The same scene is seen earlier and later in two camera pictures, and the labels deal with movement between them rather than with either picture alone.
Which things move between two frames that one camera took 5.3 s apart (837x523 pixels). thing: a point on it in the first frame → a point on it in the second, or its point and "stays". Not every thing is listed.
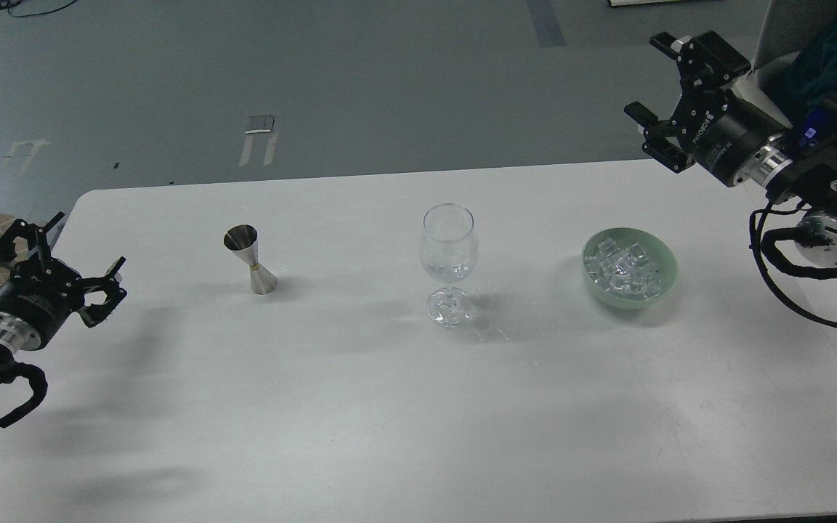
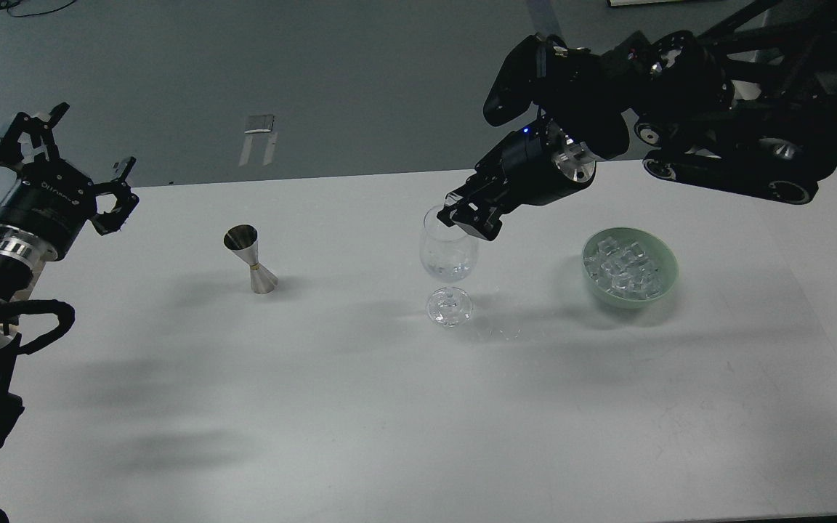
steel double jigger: x=243 y=239 stays
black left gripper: x=42 y=296 → x=49 y=203
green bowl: x=628 y=268 stays
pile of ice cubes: x=625 y=269 stays
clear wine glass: x=448 y=250 stays
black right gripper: x=735 y=143 → x=527 y=167
